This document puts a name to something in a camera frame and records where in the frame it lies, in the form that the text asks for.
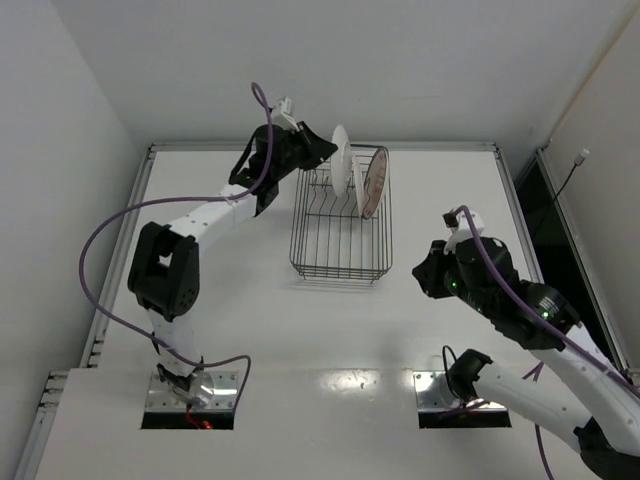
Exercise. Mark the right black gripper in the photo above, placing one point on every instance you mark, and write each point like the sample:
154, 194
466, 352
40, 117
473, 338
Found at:
430, 270

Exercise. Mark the metal base plate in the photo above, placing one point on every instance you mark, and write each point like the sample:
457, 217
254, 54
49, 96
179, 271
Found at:
433, 396
220, 390

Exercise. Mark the black rim flower plate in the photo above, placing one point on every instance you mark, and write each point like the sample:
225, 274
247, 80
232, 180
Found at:
359, 185

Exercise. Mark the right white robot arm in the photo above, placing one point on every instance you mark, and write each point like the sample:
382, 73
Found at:
600, 418

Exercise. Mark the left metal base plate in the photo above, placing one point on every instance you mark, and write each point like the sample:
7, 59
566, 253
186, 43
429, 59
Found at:
220, 390

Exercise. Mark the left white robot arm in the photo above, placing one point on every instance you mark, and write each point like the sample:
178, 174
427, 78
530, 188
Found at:
165, 272

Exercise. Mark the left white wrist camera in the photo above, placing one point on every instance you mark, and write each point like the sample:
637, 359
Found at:
282, 113

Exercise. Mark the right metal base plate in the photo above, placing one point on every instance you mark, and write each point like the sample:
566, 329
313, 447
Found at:
433, 396

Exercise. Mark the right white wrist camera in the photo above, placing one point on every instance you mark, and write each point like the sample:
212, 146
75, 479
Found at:
462, 222

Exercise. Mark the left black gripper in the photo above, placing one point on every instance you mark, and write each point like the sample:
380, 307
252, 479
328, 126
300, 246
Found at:
304, 148

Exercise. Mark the green rim plate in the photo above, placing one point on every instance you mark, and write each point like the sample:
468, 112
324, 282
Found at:
341, 161

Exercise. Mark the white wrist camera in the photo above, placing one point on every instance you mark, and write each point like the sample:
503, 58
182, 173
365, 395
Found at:
462, 222
282, 113

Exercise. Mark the orange sunburst plate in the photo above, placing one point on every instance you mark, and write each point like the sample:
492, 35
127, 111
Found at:
375, 182

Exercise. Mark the wire dish rack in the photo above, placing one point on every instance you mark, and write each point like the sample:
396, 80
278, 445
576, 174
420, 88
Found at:
330, 240

